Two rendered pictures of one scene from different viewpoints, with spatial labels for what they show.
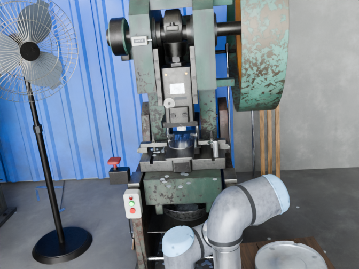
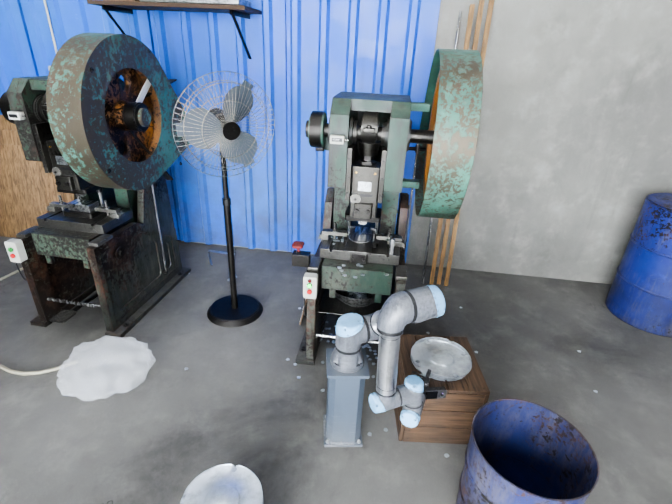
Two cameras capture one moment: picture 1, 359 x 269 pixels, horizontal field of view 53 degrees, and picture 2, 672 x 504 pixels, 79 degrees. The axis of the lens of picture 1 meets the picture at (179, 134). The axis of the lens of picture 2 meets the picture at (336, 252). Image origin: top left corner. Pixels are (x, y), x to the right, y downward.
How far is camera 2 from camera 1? 0.44 m
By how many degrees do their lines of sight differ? 7
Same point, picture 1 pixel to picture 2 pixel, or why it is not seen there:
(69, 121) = (249, 191)
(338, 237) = (493, 340)
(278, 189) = (437, 298)
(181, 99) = (367, 196)
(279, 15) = (467, 142)
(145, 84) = (336, 178)
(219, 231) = (387, 324)
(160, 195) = (334, 281)
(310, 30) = (506, 132)
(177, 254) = (347, 335)
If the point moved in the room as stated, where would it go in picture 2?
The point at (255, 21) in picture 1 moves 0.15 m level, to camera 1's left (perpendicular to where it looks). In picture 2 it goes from (445, 144) to (409, 142)
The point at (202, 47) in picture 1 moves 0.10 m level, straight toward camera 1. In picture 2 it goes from (394, 153) to (393, 157)
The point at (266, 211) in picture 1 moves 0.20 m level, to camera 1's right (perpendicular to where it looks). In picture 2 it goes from (425, 314) to (484, 318)
